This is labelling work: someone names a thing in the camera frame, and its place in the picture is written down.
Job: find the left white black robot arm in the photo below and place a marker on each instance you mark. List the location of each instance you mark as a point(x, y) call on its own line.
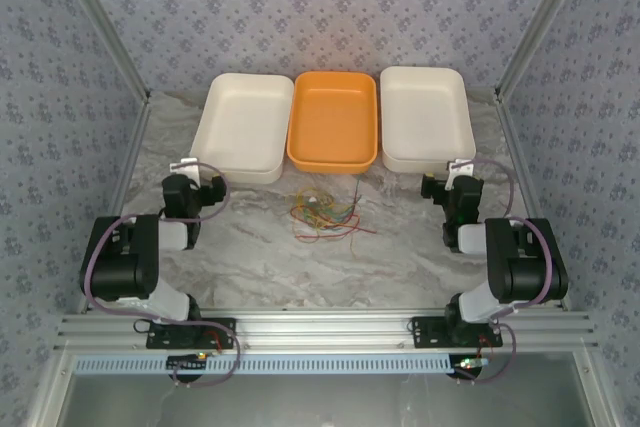
point(120, 267)

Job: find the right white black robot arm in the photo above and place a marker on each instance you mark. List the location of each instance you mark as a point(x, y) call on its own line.
point(525, 267)

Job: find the white plastic tray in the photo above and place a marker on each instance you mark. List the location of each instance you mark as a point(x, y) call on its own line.
point(425, 117)
point(240, 122)

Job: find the orange plastic tray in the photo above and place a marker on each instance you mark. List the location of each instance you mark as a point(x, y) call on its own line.
point(332, 122)

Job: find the small adapter with LED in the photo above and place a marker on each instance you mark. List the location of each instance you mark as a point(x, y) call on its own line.
point(470, 363)
point(187, 361)

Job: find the steel sheet panel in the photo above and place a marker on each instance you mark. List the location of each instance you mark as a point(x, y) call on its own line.
point(325, 402)

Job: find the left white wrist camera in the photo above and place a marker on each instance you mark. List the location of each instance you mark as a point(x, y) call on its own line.
point(184, 165)

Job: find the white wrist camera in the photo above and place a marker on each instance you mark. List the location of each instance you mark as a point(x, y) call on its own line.
point(184, 165)
point(459, 167)

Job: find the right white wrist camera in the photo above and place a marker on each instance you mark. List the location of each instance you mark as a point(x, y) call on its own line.
point(459, 167)

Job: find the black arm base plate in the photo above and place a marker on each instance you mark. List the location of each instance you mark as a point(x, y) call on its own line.
point(225, 329)
point(425, 332)

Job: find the aluminium mounting rail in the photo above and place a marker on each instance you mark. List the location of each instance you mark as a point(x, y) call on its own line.
point(320, 329)

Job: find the aluminium frame post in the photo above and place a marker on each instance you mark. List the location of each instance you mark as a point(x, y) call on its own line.
point(540, 22)
point(110, 32)

